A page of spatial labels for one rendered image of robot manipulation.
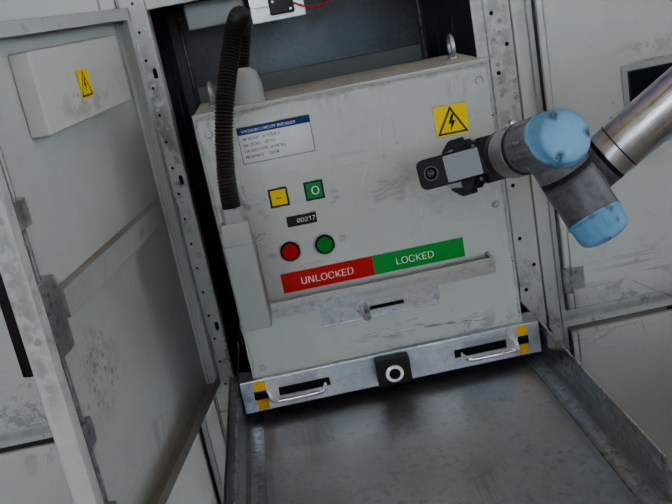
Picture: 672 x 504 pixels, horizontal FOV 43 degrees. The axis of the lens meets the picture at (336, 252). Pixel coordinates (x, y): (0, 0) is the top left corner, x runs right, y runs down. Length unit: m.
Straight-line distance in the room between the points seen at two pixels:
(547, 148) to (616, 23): 0.63
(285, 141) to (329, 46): 1.00
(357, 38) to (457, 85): 0.99
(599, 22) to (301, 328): 0.79
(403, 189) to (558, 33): 0.44
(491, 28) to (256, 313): 0.70
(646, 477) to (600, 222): 0.35
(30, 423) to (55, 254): 0.67
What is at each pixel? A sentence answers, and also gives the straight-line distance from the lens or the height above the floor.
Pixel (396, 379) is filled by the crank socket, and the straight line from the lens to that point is 1.50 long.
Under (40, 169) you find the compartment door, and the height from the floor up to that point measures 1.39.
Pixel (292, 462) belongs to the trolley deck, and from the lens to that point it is 1.39.
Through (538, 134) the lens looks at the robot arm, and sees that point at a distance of 1.12.
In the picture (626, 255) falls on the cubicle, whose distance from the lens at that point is 1.79.
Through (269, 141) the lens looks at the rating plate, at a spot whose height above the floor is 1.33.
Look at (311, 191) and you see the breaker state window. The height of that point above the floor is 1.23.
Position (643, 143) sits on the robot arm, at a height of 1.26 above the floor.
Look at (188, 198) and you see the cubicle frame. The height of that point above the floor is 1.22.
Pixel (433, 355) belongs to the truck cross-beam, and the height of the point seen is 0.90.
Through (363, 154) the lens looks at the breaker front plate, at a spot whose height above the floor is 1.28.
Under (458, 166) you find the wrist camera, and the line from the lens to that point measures 1.27.
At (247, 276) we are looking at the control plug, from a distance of 1.33.
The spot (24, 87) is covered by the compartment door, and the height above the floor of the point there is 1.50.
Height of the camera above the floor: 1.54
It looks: 17 degrees down
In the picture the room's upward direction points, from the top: 11 degrees counter-clockwise
